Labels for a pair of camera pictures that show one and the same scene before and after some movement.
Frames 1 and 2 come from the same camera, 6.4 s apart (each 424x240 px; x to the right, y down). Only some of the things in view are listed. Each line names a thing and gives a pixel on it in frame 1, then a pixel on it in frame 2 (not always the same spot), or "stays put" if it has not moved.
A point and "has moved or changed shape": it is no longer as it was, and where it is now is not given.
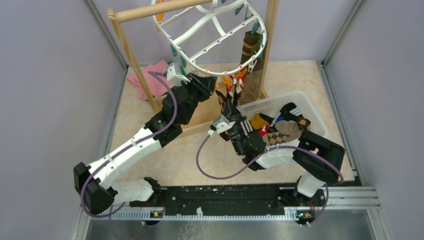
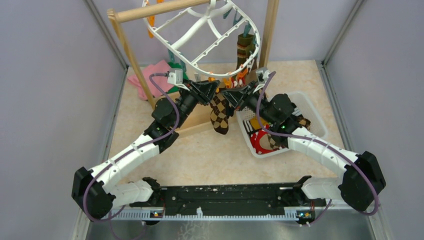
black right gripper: x=237 y=119 -> x=236 y=99
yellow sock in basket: x=257 y=122 stays put
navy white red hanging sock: x=239 y=82 stays put
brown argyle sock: x=222 y=102 has moved or changed shape
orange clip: x=160 y=16 -> x=151 y=20
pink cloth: x=156 y=87 stays put
